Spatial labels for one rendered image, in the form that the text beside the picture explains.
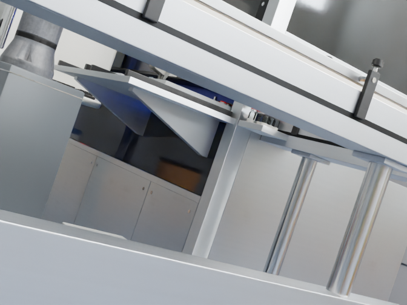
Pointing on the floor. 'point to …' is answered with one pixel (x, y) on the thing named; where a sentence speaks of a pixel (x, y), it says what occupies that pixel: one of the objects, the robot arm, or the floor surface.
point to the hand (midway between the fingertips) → (162, 80)
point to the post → (228, 157)
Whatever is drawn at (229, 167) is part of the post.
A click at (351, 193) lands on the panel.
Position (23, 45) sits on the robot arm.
